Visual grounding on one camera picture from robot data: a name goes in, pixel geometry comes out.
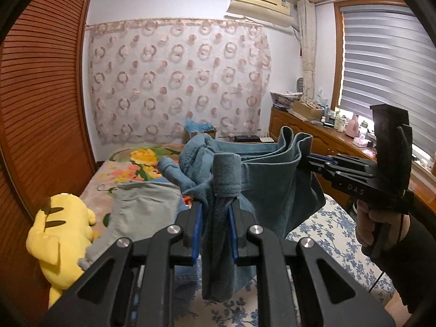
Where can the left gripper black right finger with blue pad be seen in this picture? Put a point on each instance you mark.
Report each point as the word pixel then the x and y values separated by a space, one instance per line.
pixel 298 283

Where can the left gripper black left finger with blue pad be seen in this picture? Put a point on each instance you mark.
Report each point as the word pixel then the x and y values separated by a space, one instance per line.
pixel 132 283

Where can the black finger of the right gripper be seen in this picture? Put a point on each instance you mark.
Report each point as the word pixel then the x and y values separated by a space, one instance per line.
pixel 343 178
pixel 341 161

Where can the teal blue shorts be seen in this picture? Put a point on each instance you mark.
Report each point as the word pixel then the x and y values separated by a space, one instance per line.
pixel 269 181

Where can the right hand on gripper handle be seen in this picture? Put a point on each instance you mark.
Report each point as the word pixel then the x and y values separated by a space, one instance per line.
pixel 377 230

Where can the wooden sideboard cabinet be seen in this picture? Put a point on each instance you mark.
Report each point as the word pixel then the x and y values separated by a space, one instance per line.
pixel 328 141

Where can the pink bottle on sideboard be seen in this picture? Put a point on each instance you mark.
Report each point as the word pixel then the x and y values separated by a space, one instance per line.
pixel 352 128

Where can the white jar on sideboard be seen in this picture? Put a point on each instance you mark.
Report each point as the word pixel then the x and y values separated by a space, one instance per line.
pixel 340 122

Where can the open cardboard box on sideboard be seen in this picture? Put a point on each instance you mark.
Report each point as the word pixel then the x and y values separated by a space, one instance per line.
pixel 309 110

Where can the stack of papers on sideboard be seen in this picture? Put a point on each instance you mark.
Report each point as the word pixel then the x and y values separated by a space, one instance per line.
pixel 284 101

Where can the yellow Pikachu plush toy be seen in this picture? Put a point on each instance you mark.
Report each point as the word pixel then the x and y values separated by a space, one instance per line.
pixel 58 238

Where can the folded blue denim jeans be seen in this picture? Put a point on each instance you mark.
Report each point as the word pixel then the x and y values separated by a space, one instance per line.
pixel 184 275

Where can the folded grey-green pants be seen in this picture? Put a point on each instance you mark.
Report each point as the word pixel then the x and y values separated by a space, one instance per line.
pixel 139 210

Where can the grey zebra window blind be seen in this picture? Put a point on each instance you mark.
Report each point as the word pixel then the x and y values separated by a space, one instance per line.
pixel 389 58

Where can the colourful flower blanket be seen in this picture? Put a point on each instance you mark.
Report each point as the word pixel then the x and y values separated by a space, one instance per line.
pixel 136 163

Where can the cardboard box with blue bag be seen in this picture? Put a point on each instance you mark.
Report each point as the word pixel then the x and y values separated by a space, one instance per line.
pixel 193 128

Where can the beige drape by window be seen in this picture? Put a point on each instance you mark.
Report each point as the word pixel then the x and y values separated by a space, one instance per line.
pixel 307 34

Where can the wooden louvered wardrobe door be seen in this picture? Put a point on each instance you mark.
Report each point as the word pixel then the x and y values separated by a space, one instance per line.
pixel 45 146

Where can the pink circle-pattern curtain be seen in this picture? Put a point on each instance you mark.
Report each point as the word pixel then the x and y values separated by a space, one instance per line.
pixel 148 77

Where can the white wall air conditioner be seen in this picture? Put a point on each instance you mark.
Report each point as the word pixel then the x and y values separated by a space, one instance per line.
pixel 276 12

